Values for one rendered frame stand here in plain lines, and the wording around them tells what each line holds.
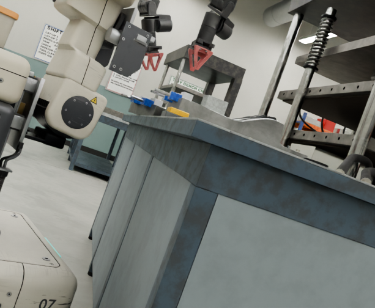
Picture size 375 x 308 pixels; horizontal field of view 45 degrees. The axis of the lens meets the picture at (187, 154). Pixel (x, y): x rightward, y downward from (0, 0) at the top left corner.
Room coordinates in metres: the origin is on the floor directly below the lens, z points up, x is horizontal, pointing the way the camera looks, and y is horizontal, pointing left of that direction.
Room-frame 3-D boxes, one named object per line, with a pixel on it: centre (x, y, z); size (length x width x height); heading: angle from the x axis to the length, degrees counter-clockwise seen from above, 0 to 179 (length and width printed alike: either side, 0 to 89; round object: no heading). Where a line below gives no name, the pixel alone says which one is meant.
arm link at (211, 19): (1.58, 0.08, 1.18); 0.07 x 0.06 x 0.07; 141
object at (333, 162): (2.39, -0.79, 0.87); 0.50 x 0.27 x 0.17; 103
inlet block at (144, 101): (1.82, 0.23, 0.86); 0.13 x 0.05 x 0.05; 120
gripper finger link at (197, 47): (1.56, 0.07, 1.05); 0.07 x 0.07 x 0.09; 14
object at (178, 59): (6.70, 0.22, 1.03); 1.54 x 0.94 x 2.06; 17
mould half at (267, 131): (1.68, -0.14, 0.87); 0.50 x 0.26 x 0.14; 103
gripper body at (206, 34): (1.58, 0.08, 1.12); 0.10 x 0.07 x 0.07; 14
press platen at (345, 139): (2.47, -0.91, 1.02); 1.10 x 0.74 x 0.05; 13
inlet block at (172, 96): (1.57, 0.12, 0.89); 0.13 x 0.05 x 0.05; 103
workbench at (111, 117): (6.42, 1.23, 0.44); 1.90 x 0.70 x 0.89; 17
